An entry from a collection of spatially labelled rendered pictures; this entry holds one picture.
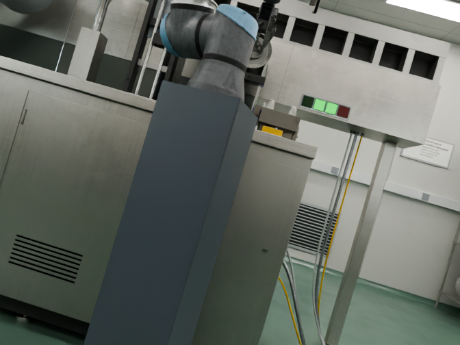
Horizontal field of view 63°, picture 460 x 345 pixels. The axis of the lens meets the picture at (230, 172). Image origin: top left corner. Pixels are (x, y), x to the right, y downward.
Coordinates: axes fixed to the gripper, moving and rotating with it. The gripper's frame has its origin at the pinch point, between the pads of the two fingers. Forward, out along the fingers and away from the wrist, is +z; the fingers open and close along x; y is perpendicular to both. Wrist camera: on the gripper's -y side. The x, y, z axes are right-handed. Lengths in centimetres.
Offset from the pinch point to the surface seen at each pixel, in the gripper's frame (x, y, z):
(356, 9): -70, 282, 94
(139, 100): 32, -44, 5
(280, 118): -16.1, -18.7, 16.5
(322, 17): -23, 51, 6
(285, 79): -14.1, 24.7, 27.7
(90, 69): 70, -12, 25
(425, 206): -203, 155, 223
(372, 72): -54, 36, 18
